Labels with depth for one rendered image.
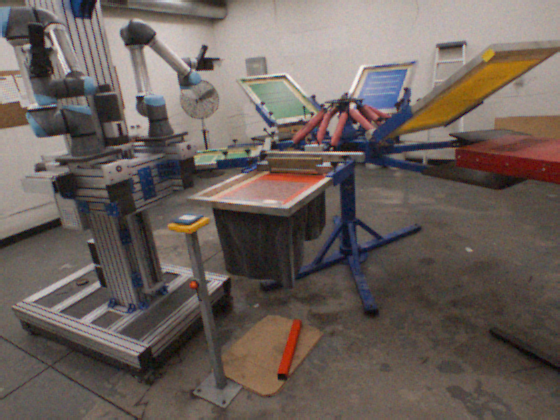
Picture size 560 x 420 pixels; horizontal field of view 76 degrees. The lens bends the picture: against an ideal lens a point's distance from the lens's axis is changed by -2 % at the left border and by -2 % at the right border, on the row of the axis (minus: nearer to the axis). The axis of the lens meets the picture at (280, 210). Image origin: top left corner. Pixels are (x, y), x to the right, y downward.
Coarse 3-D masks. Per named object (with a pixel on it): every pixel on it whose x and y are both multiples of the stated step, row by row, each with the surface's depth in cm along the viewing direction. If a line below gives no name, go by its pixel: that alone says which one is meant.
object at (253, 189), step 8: (264, 176) 221; (272, 176) 219; (280, 176) 217; (288, 176) 215; (248, 184) 207; (256, 184) 205; (264, 184) 204; (272, 184) 202; (232, 192) 195; (240, 192) 194; (248, 192) 192; (256, 192) 191
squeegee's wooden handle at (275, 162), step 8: (272, 160) 219; (280, 160) 216; (288, 160) 214; (296, 160) 211; (304, 160) 209; (312, 160) 206; (320, 160) 204; (288, 168) 216; (296, 168) 213; (304, 168) 210; (312, 168) 208
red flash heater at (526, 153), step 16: (480, 144) 178; (496, 144) 175; (512, 144) 171; (528, 144) 168; (544, 144) 166; (464, 160) 173; (480, 160) 165; (496, 160) 159; (512, 160) 152; (528, 160) 147; (544, 160) 142; (528, 176) 149; (544, 176) 143
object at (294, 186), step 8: (296, 176) 213; (304, 176) 212; (312, 176) 210; (320, 176) 208; (280, 184) 200; (288, 184) 199; (296, 184) 197; (304, 184) 196; (312, 184) 194; (264, 192) 189; (272, 192) 188; (280, 192) 186; (288, 192) 185; (296, 192) 184; (280, 200) 174; (288, 200) 173
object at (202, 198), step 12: (228, 180) 206; (240, 180) 213; (324, 180) 187; (204, 192) 188; (216, 192) 195; (312, 192) 171; (192, 204) 181; (204, 204) 176; (216, 204) 172; (228, 204) 168; (240, 204) 165; (252, 204) 162; (264, 204) 160; (276, 204) 158; (288, 204) 157; (300, 204) 162; (288, 216) 153
